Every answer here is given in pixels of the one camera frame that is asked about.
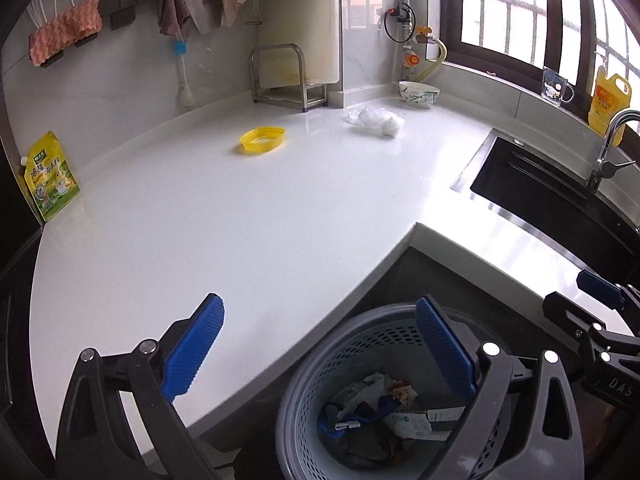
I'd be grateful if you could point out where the white plastic bag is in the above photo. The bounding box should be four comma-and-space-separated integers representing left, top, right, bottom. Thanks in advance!
334, 372, 393, 420

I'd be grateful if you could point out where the purple grey hanging cloth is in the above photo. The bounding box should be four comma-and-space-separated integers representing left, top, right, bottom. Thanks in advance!
157, 0, 191, 41

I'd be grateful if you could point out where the blue white bottle brush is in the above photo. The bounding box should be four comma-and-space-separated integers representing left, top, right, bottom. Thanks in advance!
174, 40, 195, 108

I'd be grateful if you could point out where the red white snack wrapper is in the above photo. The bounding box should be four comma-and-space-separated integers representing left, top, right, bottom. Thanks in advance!
388, 382, 418, 412

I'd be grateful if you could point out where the dark grey rag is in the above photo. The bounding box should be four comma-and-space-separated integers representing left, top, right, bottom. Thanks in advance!
335, 422, 406, 470

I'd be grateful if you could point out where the white cutting board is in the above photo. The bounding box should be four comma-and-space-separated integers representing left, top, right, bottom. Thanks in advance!
258, 0, 341, 84

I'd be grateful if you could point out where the stainless steel rack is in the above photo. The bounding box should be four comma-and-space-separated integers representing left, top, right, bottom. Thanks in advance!
248, 42, 329, 113

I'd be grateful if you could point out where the glass mug with cartoon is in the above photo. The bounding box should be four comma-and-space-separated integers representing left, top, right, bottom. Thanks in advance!
540, 66, 575, 107

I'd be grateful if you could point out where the clear plastic blister package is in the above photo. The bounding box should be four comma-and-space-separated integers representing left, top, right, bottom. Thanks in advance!
383, 406, 465, 442

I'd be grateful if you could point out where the crumpled clear plastic wrap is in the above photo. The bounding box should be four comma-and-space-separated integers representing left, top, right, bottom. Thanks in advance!
345, 106, 405, 138

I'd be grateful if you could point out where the black kitchen sink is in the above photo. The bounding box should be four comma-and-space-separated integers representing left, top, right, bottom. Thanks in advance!
451, 129, 639, 286

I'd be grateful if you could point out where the blue ribbon strap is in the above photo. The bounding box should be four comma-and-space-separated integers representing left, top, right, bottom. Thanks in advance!
316, 393, 402, 441

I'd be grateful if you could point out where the grey perforated trash bin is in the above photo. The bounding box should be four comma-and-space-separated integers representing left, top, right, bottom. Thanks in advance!
274, 301, 516, 480

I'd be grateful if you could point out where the green yellow seasoning pouch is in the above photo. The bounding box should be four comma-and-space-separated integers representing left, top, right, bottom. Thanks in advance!
21, 131, 79, 222

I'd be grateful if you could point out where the orange pink sponge cloth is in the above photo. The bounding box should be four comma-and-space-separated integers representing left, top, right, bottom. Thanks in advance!
29, 0, 103, 66

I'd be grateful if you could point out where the chrome kitchen faucet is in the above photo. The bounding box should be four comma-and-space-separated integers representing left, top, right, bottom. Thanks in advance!
584, 108, 640, 194

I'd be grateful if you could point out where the gas valve with hose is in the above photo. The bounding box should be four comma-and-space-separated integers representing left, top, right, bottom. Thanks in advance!
380, 0, 448, 84

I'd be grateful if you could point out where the yellow plastic lid ring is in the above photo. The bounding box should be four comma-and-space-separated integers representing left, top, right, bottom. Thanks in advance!
238, 124, 288, 156

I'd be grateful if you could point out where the white patterned ceramic bowl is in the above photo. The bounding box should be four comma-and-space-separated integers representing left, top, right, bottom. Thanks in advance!
398, 81, 439, 108

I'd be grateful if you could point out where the yellow oil bottle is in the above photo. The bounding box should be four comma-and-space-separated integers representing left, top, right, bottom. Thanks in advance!
588, 65, 632, 138

